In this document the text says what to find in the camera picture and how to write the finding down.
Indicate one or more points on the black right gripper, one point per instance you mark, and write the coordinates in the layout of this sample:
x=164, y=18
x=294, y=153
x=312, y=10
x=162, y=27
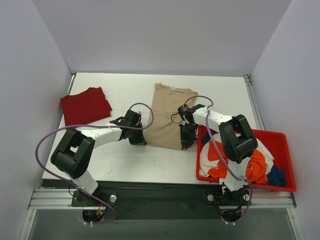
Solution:
x=187, y=135

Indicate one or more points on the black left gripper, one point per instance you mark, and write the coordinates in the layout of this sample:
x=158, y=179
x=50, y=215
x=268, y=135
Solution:
x=136, y=136

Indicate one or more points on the beige t shirt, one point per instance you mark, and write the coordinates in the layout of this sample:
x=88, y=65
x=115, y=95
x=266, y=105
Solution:
x=164, y=131

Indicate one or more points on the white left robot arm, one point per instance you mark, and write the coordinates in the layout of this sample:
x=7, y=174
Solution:
x=74, y=151

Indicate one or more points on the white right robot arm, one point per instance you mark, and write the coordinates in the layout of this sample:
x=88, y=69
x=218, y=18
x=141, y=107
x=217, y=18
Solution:
x=237, y=139

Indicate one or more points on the white t shirt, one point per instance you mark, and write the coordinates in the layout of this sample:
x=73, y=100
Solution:
x=204, y=164

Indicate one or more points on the folded red t shirt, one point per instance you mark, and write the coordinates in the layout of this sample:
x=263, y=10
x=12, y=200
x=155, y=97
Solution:
x=86, y=107

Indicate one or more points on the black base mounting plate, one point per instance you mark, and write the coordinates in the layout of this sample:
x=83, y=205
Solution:
x=161, y=201

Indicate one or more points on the orange t shirt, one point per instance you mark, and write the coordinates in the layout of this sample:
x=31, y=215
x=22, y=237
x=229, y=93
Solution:
x=256, y=170

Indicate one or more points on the red plastic bin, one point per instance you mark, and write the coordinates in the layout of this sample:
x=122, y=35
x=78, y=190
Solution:
x=275, y=142

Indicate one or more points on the blue t shirt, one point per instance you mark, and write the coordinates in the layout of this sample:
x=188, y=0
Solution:
x=276, y=177

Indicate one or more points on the aluminium table frame rail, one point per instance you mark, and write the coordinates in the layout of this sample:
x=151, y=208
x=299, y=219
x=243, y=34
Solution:
x=255, y=109

